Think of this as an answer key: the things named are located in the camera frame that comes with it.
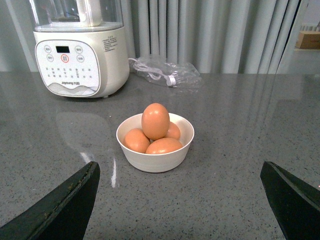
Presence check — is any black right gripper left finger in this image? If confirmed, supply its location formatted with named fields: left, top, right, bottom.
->
left=0, top=161, right=100, bottom=240

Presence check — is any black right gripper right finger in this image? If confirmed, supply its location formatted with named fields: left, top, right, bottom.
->
left=260, top=161, right=320, bottom=240

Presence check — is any brown egg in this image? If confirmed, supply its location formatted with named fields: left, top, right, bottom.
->
left=164, top=122, right=181, bottom=140
left=145, top=137, right=183, bottom=155
left=141, top=103, right=170, bottom=141
left=123, top=128, right=151, bottom=154

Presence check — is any brown egg front in bowl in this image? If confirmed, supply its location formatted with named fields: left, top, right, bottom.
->
left=145, top=137, right=183, bottom=155

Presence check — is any brown egg back in bowl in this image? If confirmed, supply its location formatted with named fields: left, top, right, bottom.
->
left=164, top=122, right=181, bottom=140

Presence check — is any brown cardboard box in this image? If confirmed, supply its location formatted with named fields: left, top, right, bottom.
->
left=295, top=30, right=320, bottom=49

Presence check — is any white round bowl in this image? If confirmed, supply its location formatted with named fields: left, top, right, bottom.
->
left=116, top=113, right=195, bottom=173

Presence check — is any white Joyoung blender appliance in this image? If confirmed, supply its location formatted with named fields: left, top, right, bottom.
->
left=30, top=0, right=130, bottom=98

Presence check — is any clear plastic bag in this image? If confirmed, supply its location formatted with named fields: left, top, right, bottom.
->
left=128, top=54, right=204, bottom=89

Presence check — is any grey pleated curtain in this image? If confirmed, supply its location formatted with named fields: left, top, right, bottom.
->
left=0, top=0, right=305, bottom=75

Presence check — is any white power cable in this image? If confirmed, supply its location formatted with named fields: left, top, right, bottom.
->
left=128, top=57, right=176, bottom=88

